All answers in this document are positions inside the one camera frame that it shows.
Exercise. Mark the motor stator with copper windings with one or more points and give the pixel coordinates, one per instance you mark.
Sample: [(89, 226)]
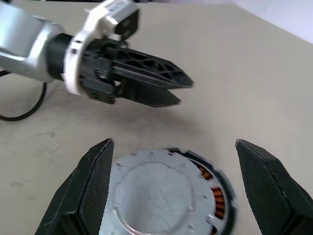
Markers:
[(218, 198)]

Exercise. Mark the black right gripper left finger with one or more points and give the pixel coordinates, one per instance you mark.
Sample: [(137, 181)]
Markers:
[(80, 195)]

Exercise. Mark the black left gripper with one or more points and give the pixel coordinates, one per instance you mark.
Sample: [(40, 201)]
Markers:
[(97, 73)]

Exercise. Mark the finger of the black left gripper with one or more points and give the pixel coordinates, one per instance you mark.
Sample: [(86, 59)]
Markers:
[(176, 78)]

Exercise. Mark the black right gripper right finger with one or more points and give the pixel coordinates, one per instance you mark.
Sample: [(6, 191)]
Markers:
[(274, 195)]

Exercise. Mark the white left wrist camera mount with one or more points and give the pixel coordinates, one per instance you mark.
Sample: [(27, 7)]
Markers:
[(75, 63)]

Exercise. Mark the black round disc part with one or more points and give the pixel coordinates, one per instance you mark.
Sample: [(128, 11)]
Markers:
[(156, 191)]

